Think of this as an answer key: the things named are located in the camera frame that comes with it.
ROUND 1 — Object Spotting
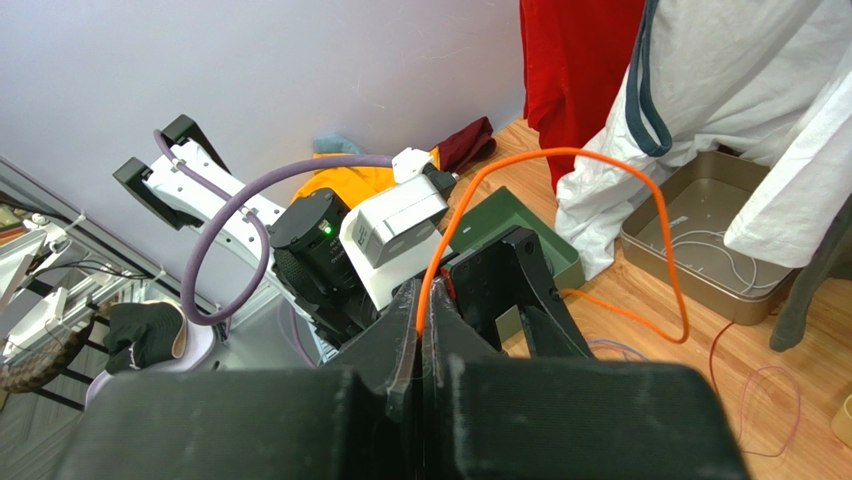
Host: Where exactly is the orange cable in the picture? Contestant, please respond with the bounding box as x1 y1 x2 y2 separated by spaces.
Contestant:
415 146 691 345

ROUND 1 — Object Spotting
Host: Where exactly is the white hanging tank top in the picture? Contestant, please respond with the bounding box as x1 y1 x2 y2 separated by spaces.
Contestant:
555 1 851 278

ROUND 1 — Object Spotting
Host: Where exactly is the yellow cloth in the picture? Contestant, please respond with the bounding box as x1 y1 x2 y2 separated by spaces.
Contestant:
290 147 442 208

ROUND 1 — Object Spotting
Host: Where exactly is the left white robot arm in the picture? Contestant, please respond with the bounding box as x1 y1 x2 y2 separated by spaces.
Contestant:
114 116 591 364

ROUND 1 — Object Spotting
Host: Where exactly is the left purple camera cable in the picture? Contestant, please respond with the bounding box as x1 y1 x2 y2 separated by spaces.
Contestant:
152 129 434 367

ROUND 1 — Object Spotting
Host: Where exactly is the red hanging shirt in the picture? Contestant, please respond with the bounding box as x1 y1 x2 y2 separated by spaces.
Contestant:
519 0 647 194

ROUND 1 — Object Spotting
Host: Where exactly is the pink cable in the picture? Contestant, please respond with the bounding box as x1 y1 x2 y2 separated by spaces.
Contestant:
735 364 803 459

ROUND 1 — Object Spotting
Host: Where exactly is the red cable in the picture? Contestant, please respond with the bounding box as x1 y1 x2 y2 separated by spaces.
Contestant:
708 302 783 394

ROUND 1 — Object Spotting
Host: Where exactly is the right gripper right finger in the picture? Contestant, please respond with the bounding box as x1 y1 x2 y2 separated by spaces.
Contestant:
423 281 500 426

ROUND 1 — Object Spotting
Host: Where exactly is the black glove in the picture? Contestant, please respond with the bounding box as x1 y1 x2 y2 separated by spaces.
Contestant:
103 301 187 375

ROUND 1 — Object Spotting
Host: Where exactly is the maroon cloth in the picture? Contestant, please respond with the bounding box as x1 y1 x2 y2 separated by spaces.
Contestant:
430 116 497 173

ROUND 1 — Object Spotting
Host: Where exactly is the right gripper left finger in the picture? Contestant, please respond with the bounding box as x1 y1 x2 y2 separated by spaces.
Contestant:
326 278 422 423

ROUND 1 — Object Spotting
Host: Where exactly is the white cable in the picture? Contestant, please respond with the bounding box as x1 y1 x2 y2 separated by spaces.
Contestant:
662 229 780 297

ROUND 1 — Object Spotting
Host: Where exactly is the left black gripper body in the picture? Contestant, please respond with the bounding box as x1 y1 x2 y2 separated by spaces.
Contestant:
445 226 593 359

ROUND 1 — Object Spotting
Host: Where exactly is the olive green hanging garment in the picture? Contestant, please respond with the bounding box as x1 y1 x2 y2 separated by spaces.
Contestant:
769 197 851 352

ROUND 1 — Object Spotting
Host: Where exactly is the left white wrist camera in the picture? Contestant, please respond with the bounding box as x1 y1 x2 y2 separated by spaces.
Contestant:
339 174 449 310

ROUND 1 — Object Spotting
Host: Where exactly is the grey blue cloth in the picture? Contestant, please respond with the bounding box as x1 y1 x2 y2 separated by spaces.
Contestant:
313 134 364 155

